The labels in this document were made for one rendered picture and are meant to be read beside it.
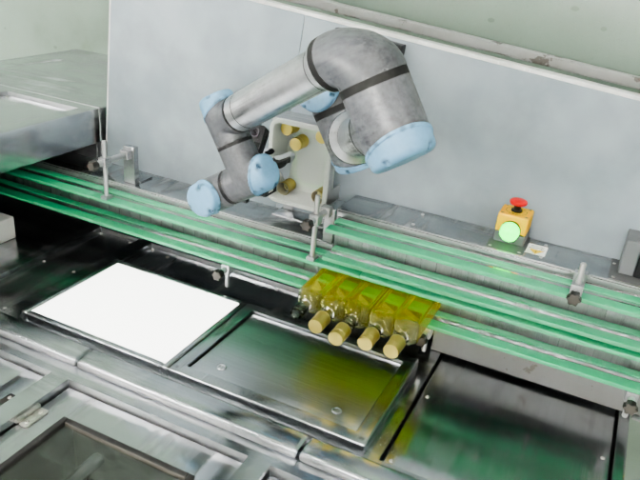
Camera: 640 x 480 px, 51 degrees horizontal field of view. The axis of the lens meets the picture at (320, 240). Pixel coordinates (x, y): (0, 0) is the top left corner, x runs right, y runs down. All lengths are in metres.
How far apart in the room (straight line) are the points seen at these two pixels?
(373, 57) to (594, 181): 0.73
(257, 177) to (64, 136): 0.90
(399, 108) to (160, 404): 0.80
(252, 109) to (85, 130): 0.97
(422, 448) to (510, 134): 0.72
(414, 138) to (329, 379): 0.66
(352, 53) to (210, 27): 0.87
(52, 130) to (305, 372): 1.02
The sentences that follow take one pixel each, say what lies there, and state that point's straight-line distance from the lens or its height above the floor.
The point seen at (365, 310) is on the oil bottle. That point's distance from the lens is 1.50.
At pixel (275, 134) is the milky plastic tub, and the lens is 1.75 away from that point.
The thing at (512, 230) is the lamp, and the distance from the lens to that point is 1.58.
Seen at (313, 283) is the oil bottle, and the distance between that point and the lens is 1.58.
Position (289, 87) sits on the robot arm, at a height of 1.27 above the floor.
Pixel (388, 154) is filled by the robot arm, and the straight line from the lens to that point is 1.07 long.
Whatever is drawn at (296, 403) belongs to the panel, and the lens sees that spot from 1.46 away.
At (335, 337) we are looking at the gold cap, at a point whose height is 1.18.
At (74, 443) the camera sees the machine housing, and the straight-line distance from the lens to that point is 1.46.
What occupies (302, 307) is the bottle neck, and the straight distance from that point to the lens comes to 1.51.
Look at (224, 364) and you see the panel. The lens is 1.55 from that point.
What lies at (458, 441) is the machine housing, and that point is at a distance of 1.49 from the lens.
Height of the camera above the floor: 2.31
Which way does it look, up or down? 56 degrees down
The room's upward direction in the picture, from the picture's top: 129 degrees counter-clockwise
